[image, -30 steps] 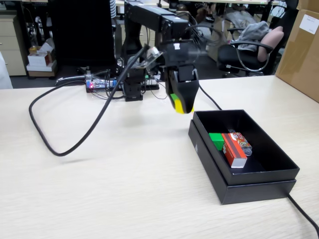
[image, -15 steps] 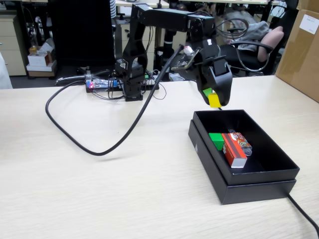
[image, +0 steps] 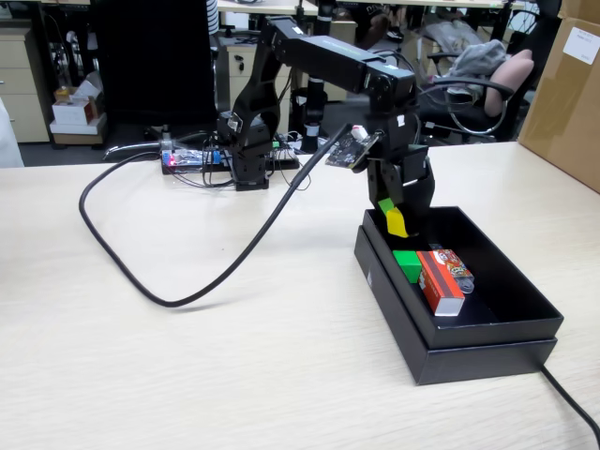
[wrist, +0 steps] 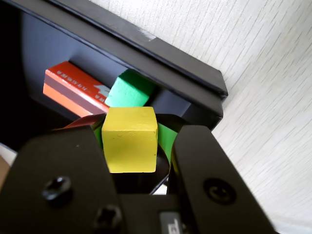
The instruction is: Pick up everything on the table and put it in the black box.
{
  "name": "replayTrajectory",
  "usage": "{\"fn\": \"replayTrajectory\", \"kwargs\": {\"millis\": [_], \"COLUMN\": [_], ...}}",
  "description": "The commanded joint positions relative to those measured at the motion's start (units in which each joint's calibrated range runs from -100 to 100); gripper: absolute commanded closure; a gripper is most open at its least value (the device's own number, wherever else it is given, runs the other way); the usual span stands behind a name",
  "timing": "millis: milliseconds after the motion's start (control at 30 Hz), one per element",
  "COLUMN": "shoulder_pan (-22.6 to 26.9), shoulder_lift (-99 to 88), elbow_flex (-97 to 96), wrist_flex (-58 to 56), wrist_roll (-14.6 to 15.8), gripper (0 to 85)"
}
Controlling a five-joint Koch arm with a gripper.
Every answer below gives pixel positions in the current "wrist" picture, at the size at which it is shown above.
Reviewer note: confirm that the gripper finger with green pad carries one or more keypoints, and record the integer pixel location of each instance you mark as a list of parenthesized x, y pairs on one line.
[(207, 170)]

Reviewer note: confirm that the yellow wooden cube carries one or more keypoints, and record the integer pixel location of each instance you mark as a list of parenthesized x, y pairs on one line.
[(129, 141)]

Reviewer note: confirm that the red orange carton box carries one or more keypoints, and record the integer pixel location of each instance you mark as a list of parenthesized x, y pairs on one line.
[(73, 83)]

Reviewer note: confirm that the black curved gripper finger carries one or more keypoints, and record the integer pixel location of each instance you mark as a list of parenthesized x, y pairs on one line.
[(61, 170)]

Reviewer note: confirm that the green wooden cube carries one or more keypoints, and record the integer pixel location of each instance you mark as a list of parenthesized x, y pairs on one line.
[(126, 92)]

